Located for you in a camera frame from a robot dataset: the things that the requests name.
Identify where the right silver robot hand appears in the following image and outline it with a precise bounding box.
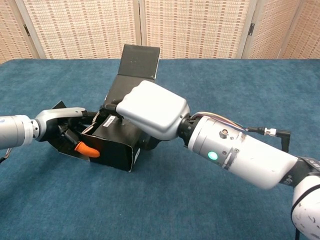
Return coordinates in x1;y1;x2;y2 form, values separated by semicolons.
102;79;191;152

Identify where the blue carpet table surface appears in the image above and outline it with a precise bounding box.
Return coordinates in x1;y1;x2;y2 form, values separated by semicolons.
0;57;320;240

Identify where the woven folding screen panel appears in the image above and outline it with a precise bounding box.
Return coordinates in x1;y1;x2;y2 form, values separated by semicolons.
138;0;258;60
14;0;145;60
278;0;320;60
0;0;41;65
241;0;302;60

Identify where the black cardboard box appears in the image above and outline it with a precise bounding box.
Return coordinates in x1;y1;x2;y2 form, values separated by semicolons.
46;43;161;173

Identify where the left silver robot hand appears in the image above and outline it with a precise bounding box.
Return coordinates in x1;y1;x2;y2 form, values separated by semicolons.
33;106;101;159

